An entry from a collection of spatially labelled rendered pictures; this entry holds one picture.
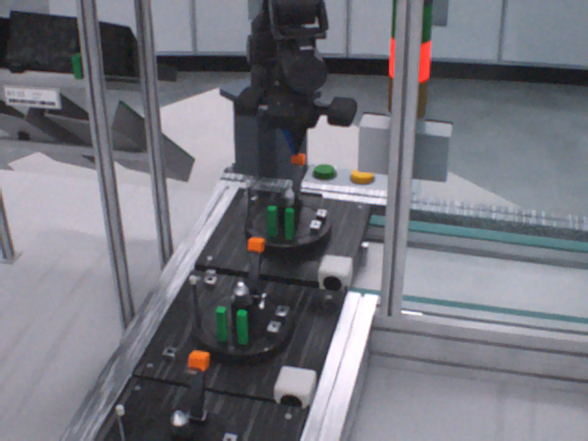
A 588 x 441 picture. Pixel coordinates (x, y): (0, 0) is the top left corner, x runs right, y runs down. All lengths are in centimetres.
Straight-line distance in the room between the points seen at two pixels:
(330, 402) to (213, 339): 18
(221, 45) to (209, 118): 245
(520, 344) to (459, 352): 9
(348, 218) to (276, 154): 29
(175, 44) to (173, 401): 353
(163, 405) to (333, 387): 22
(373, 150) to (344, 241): 27
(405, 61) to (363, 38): 334
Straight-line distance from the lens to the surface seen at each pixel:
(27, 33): 119
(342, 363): 114
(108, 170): 113
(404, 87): 103
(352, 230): 136
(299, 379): 106
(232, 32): 439
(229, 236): 135
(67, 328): 138
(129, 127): 128
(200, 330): 114
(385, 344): 124
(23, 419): 124
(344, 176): 153
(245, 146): 165
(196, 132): 193
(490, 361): 124
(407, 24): 100
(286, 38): 122
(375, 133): 109
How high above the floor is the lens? 172
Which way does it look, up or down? 33 degrees down
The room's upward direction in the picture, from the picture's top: straight up
